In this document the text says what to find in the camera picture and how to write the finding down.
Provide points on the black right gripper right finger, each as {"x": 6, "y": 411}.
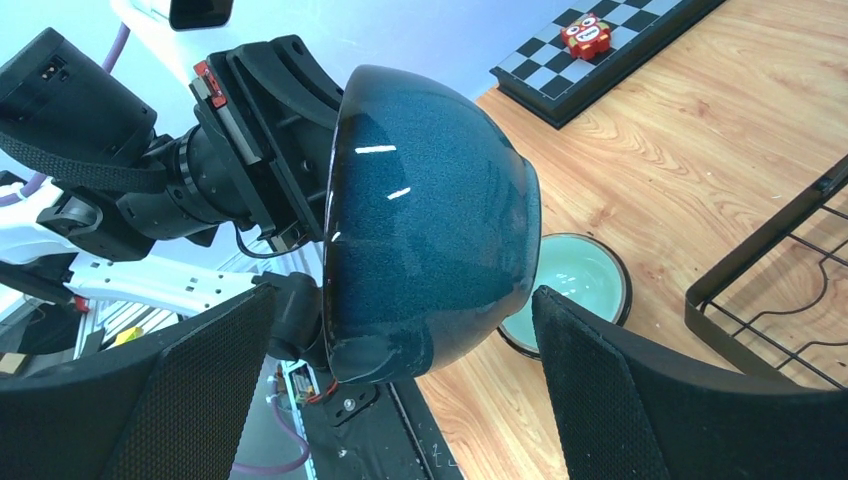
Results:
{"x": 627, "y": 407}

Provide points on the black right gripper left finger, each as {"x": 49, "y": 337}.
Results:
{"x": 169, "y": 405}

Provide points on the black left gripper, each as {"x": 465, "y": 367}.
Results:
{"x": 259, "y": 157}

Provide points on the black beige bowl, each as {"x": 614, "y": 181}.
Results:
{"x": 432, "y": 228}

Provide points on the black wire dish rack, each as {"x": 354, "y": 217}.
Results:
{"x": 776, "y": 306}

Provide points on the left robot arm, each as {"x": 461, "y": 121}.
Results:
{"x": 66, "y": 117}

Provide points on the black white chessboard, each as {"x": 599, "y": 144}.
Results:
{"x": 544, "y": 77}

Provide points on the red owl toy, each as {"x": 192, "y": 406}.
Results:
{"x": 587, "y": 37}

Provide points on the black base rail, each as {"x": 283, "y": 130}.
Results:
{"x": 358, "y": 431}

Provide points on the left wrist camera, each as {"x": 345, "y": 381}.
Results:
{"x": 199, "y": 14}

